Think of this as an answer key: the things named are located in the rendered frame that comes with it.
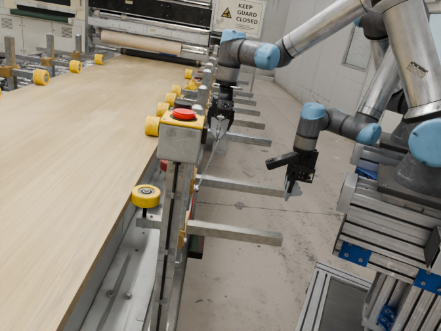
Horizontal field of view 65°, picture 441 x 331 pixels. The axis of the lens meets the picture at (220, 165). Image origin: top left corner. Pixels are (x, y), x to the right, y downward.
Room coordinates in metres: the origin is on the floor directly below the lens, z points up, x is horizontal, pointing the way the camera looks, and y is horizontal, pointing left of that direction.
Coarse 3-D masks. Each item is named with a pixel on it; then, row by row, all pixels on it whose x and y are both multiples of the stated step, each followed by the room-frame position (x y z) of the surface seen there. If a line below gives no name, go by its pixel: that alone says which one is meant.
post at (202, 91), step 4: (200, 88) 1.31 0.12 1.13; (204, 88) 1.31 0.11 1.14; (200, 92) 1.31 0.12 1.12; (204, 92) 1.31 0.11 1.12; (200, 96) 1.31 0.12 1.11; (204, 96) 1.31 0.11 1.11; (196, 100) 1.31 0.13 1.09; (200, 100) 1.31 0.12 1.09; (204, 100) 1.31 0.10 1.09; (200, 104) 1.31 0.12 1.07; (204, 104) 1.31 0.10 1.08; (204, 108) 1.31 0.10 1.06; (196, 164) 1.31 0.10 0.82
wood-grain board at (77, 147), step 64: (128, 64) 3.06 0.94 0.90; (0, 128) 1.15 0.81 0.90; (64, 128) 1.26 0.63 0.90; (128, 128) 1.39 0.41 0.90; (0, 192) 0.74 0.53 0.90; (64, 192) 0.79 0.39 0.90; (128, 192) 0.85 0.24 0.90; (0, 256) 0.52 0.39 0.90; (64, 256) 0.55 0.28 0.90; (0, 320) 0.38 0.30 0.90; (64, 320) 0.41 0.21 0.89
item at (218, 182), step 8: (200, 176) 1.12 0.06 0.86; (208, 176) 1.13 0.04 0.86; (200, 184) 1.11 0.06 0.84; (208, 184) 1.11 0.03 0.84; (216, 184) 1.11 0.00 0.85; (224, 184) 1.11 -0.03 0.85; (232, 184) 1.11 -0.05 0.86; (240, 184) 1.12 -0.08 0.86; (248, 184) 1.13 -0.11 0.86; (256, 184) 1.14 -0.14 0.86; (248, 192) 1.12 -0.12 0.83; (256, 192) 1.12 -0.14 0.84; (264, 192) 1.12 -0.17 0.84; (272, 192) 1.12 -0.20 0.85; (280, 192) 1.12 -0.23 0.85
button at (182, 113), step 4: (176, 108) 0.58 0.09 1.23; (180, 108) 0.58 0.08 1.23; (176, 112) 0.56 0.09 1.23; (180, 112) 0.56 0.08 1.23; (184, 112) 0.56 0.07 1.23; (188, 112) 0.57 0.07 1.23; (192, 112) 0.57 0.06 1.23; (176, 116) 0.55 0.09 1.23; (180, 116) 0.55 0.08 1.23; (184, 116) 0.55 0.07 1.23; (188, 116) 0.55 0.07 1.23; (192, 116) 0.56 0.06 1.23
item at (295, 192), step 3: (288, 183) 1.12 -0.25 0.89; (297, 183) 1.12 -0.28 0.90; (288, 186) 1.11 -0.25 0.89; (294, 186) 1.12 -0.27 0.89; (297, 186) 1.12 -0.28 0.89; (285, 189) 1.13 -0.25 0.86; (294, 189) 1.12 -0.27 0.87; (297, 189) 1.12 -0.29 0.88; (285, 192) 1.12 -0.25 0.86; (291, 192) 1.12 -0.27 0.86; (294, 192) 1.12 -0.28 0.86; (297, 192) 1.12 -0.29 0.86; (300, 192) 1.12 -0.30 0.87; (285, 195) 1.12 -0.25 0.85; (288, 195) 1.11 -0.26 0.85; (291, 195) 1.12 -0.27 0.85; (294, 195) 1.12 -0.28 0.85; (297, 195) 1.12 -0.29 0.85; (300, 195) 1.12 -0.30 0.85; (285, 198) 1.12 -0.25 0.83; (288, 198) 1.12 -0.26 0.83; (285, 201) 1.13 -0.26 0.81
